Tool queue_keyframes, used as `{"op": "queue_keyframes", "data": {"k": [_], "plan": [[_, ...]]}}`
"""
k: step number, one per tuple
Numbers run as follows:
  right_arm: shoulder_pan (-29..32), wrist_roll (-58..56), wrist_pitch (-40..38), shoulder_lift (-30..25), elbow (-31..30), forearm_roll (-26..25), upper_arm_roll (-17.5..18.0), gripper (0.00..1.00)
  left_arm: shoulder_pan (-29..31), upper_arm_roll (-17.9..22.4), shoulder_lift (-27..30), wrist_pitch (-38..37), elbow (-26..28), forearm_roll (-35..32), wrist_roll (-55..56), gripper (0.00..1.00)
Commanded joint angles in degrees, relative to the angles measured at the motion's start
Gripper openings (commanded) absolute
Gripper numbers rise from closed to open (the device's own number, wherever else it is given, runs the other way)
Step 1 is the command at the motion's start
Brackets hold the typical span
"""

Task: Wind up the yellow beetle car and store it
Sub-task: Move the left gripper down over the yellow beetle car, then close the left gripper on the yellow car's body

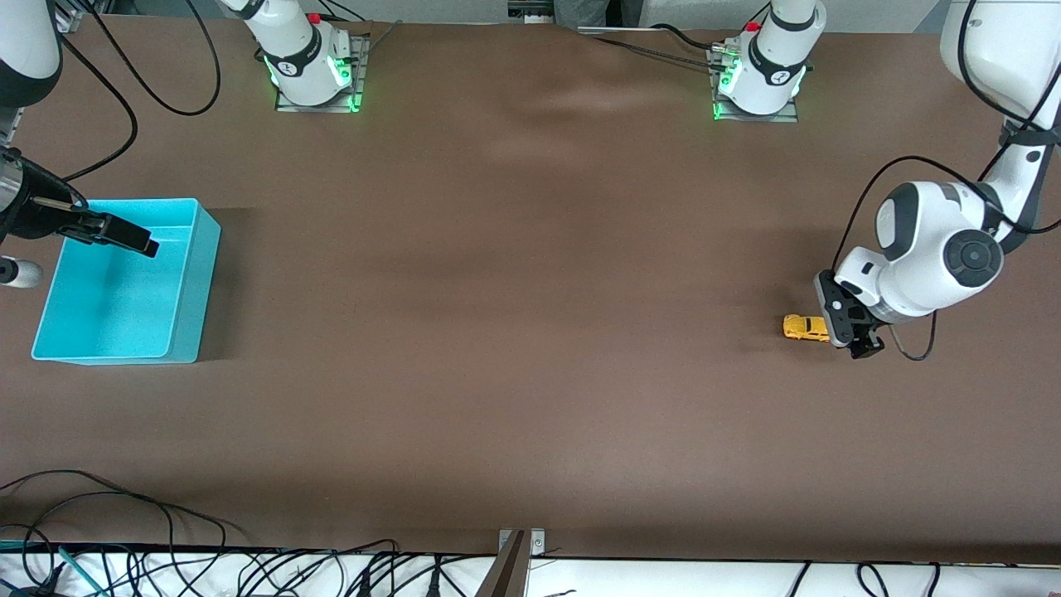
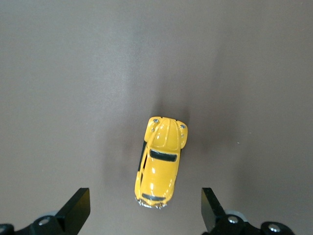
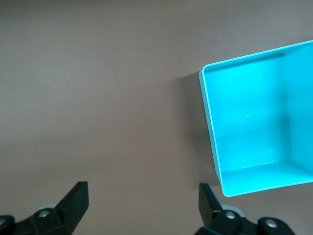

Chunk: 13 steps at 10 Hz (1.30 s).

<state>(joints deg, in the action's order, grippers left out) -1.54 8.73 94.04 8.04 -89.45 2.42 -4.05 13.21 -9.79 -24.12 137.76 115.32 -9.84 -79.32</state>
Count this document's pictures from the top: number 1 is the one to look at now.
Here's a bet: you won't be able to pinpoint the black braided cable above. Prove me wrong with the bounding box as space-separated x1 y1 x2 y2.
578 29 718 74

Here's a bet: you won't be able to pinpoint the black looped cable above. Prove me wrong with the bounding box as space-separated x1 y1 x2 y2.
79 0 222 116

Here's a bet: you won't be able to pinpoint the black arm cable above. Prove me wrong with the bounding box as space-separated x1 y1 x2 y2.
50 0 138 182
831 0 1061 362

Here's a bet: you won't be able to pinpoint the metal mounting bracket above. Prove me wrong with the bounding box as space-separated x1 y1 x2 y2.
499 528 546 556

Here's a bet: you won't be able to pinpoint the thin black cable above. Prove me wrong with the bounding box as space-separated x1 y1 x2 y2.
651 22 718 52

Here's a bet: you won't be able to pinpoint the yellow beetle toy car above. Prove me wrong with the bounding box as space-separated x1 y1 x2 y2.
782 314 831 343

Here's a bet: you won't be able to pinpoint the grey metal bar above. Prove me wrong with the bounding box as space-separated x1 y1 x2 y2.
477 531 531 597

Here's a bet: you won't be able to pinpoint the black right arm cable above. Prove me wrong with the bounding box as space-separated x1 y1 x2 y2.
50 0 138 182

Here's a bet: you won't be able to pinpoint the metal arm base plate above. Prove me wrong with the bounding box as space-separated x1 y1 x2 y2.
709 46 801 124
274 33 371 114

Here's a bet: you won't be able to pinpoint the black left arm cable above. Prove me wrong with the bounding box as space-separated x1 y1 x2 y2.
831 0 1061 362

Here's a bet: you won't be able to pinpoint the person legs dark trousers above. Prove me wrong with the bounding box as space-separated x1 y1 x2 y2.
554 0 641 30

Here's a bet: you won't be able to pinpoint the turquoise plastic bin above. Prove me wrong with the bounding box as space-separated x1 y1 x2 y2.
31 197 222 366

